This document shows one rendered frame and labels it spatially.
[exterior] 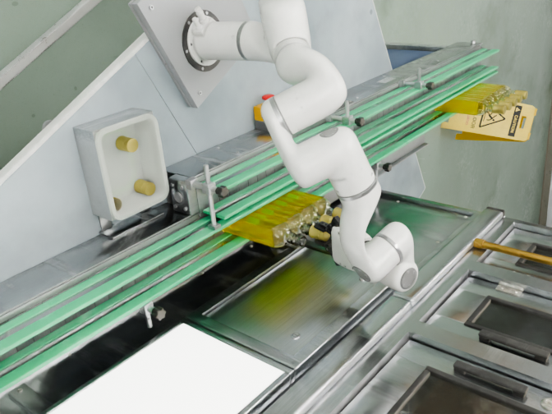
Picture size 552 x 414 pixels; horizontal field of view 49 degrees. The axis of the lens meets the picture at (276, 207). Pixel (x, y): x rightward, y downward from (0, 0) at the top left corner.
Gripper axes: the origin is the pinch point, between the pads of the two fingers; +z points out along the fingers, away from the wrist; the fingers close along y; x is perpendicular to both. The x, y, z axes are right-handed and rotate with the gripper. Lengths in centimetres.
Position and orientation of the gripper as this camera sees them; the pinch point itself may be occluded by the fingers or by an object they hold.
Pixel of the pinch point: (324, 234)
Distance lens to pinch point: 152.7
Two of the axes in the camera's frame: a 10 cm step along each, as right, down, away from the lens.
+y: -0.9, -9.0, -4.2
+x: -8.1, 3.1, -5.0
